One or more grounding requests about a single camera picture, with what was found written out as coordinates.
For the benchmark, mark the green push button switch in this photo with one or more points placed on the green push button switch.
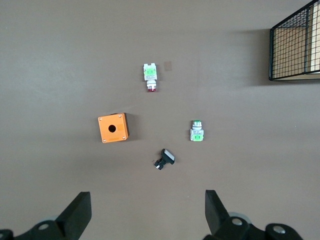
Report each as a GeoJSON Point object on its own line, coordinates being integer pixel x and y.
{"type": "Point", "coordinates": [196, 133]}

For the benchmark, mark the black switch with white face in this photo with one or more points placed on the black switch with white face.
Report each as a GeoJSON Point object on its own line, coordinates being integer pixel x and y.
{"type": "Point", "coordinates": [166, 157]}

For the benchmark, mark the orange button enclosure box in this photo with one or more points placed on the orange button enclosure box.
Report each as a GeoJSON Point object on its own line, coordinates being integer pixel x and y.
{"type": "Point", "coordinates": [112, 128]}

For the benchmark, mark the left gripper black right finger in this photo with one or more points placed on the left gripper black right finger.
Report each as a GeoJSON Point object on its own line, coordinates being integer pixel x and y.
{"type": "Point", "coordinates": [215, 212]}

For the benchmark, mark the red push button switch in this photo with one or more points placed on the red push button switch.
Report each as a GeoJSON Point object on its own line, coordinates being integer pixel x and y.
{"type": "Point", "coordinates": [150, 75]}

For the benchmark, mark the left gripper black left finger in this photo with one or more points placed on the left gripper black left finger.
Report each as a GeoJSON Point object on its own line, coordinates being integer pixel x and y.
{"type": "Point", "coordinates": [76, 215]}

